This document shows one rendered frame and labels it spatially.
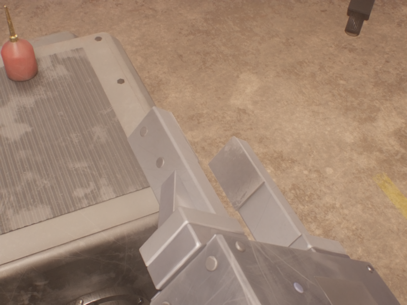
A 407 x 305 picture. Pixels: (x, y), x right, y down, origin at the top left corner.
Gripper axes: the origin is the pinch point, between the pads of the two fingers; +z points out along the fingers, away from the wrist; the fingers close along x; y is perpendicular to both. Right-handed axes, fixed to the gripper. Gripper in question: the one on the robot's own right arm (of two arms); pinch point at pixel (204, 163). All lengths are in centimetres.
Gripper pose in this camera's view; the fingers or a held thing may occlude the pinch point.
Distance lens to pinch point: 33.1
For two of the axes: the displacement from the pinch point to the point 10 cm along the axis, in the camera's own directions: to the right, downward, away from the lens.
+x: 6.7, 2.2, 7.1
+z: -4.1, -6.9, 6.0
